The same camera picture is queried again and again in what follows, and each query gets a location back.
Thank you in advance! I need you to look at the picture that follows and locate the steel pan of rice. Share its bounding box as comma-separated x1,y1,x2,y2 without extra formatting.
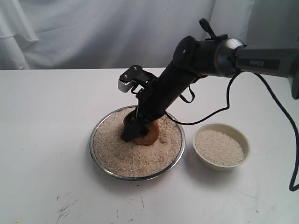
89,105,185,181

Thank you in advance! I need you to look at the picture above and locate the black camera cable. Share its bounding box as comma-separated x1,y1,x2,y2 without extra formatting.
163,18,299,192

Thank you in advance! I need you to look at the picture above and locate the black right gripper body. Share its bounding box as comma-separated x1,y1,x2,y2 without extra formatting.
130,77,185,124

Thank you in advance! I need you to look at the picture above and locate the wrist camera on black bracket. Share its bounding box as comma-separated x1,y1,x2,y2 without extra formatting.
118,65,157,93

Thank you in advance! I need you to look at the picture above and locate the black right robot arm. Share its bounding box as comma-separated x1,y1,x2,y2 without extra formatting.
118,35,299,142

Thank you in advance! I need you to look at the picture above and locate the white backdrop curtain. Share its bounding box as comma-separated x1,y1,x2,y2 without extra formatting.
0,0,299,70

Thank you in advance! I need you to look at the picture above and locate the cream bowl of rice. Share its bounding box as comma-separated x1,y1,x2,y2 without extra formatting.
192,123,251,171

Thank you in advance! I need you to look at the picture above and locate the brown wooden cup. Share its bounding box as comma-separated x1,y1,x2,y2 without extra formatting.
123,113,160,146

